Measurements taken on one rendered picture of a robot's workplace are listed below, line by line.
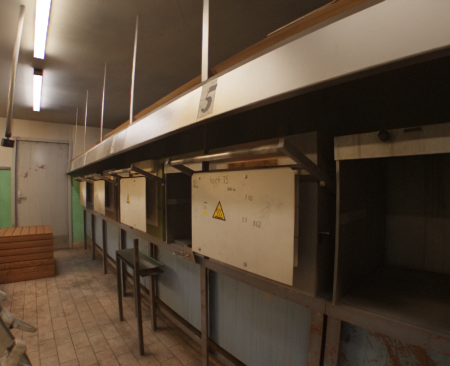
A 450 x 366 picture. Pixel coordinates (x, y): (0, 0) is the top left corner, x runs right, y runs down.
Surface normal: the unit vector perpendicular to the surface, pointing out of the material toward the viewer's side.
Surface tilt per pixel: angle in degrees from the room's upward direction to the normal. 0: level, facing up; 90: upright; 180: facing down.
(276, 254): 90
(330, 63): 80
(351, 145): 90
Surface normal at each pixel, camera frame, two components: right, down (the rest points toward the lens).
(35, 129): 0.65, 0.00
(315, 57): -0.75, -0.18
